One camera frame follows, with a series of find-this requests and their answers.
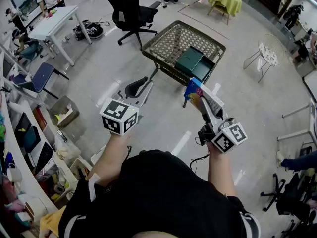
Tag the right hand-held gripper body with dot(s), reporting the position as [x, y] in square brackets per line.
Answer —
[229, 137]

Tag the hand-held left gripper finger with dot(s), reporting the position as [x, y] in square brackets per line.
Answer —
[135, 83]
[147, 90]

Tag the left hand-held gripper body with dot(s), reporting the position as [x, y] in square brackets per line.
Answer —
[116, 113]

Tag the blue and white cardboard box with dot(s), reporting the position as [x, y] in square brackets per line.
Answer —
[192, 90]

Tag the dark green box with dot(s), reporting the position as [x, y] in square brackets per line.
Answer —
[189, 58]

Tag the person's left forearm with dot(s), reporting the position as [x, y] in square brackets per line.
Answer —
[111, 155]

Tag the person's right forearm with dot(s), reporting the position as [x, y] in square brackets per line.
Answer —
[221, 172]

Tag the brown cardboard bin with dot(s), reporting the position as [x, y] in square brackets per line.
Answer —
[67, 108]

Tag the white plastic basket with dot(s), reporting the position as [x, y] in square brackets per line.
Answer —
[79, 166]

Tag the black bag with white print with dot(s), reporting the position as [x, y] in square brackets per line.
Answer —
[92, 31]

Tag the black swivel chair base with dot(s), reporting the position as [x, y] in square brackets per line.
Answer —
[275, 192]

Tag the black office chair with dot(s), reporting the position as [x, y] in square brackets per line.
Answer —
[128, 11]

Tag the dark blue chair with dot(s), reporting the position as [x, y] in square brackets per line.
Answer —
[40, 77]

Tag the black keyboard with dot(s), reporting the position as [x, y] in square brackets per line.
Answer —
[44, 156]

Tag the teal flat case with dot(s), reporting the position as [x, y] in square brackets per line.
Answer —
[31, 139]

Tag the person's black shirt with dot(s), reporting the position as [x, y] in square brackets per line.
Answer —
[161, 197]

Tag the white rectangular table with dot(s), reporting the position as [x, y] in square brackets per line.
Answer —
[52, 23]

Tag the table with yellow-green cloth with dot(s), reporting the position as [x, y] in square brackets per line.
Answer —
[226, 0]

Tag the white mug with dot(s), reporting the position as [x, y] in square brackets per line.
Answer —
[14, 173]

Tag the yellow cloth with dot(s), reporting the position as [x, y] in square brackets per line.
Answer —
[50, 222]

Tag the white metal table frame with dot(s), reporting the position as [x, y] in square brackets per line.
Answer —
[297, 133]

